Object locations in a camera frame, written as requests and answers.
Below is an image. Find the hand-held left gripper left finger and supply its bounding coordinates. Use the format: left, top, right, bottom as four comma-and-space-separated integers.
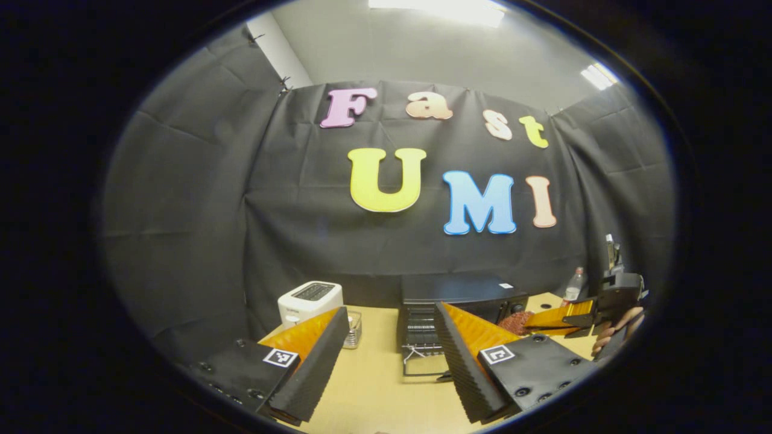
190, 306, 350, 423

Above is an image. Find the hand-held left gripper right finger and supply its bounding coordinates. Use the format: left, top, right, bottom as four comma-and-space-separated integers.
434, 301, 598, 423

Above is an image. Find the red meat slice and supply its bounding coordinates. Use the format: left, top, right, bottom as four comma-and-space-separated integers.
498, 310, 533, 336

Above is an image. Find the black electric oven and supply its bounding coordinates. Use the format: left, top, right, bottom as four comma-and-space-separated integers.
396, 272, 530, 382

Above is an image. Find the clear bottle with red label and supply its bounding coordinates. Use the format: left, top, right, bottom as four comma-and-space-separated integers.
564, 267, 586, 302

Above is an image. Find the clear square container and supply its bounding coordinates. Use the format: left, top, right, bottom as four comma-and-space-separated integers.
343, 310, 363, 350

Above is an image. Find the white toaster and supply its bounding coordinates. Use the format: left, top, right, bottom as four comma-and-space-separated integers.
277, 281, 344, 329

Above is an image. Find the black backdrop cloth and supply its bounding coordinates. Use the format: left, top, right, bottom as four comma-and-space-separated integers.
103, 27, 676, 362

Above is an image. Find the small ceiling light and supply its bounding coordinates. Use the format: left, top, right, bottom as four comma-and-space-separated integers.
580, 62, 619, 91

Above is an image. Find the large ceiling light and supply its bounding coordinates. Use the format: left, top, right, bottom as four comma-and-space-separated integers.
368, 0, 505, 28

